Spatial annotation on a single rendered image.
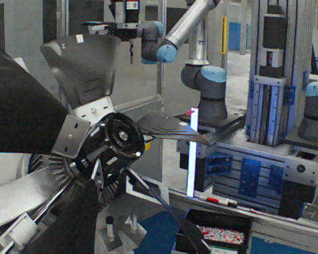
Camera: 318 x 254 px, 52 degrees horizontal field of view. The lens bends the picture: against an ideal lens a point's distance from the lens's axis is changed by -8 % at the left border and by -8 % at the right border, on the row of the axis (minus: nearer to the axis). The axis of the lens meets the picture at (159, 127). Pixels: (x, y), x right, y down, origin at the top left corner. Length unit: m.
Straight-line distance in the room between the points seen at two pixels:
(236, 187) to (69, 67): 1.01
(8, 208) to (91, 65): 0.41
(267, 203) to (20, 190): 1.12
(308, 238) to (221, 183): 0.64
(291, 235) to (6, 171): 0.88
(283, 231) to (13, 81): 0.92
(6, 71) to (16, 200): 0.26
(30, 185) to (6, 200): 0.07
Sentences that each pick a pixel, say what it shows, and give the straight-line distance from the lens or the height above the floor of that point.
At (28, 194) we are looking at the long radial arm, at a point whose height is 1.11.
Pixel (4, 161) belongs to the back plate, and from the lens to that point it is 0.91.
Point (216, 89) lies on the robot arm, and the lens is 1.57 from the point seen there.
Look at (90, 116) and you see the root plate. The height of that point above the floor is 1.24.
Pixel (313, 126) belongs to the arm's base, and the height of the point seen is 1.10.
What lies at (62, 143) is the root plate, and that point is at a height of 1.21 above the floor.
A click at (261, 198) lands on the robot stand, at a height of 0.73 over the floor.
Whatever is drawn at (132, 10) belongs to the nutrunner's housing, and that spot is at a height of 1.49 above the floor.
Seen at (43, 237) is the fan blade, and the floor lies 1.14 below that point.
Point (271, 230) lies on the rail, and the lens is 1.19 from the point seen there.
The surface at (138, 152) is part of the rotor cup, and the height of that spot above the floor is 1.19.
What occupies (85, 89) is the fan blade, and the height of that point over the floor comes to 1.30.
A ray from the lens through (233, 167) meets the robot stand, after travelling 1.59.
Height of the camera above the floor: 1.46
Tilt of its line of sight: 17 degrees down
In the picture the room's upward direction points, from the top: 1 degrees clockwise
